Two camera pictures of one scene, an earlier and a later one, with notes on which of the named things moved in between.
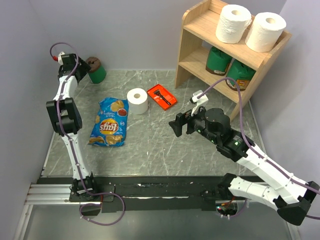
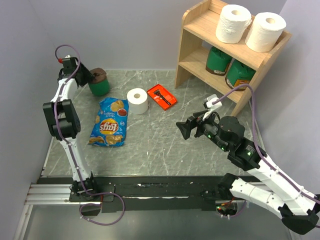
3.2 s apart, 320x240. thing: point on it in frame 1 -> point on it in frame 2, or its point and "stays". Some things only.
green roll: x=217 y=62 stays
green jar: x=97 y=73 -> x=99 y=86
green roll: x=242 y=73 stays
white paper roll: x=266 y=30 stays
